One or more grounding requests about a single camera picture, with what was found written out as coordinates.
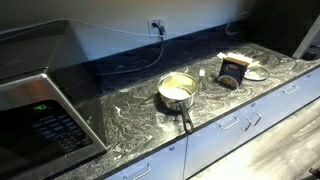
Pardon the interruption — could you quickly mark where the blue Barilla orzo box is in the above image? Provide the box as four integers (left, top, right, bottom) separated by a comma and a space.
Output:
216, 51, 252, 90

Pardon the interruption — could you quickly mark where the glass pot lid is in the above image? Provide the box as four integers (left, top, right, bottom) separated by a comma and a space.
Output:
243, 64, 270, 82

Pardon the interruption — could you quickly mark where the blue base cabinet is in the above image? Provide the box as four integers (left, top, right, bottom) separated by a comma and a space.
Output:
104, 64, 320, 180

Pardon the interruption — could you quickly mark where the stainless steel microwave oven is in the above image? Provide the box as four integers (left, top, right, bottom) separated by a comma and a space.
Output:
0, 19, 108, 180

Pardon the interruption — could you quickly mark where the white slanted stand leg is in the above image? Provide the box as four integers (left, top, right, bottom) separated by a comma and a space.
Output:
292, 13, 320, 60

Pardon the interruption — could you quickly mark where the black stand base block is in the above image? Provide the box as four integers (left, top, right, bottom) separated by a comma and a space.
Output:
302, 44, 320, 61

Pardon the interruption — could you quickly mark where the black floor object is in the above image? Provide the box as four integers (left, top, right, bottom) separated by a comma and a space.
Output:
308, 166, 320, 178

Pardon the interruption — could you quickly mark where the steel saucepan with black handle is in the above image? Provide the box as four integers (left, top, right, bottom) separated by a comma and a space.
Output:
156, 71, 200, 135

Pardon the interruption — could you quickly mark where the white wall outlet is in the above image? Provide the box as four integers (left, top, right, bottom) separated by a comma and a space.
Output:
147, 17, 167, 37

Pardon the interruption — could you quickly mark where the silver cabinet handle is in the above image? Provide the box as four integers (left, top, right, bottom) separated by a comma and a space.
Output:
218, 116, 240, 131
240, 118, 253, 132
282, 84, 300, 96
250, 112, 263, 127
123, 163, 152, 180

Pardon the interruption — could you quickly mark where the white power cable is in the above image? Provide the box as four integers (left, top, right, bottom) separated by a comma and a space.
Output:
0, 18, 164, 38

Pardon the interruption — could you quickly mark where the grey looped wall cable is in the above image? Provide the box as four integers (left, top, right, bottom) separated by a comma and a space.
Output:
224, 10, 250, 37

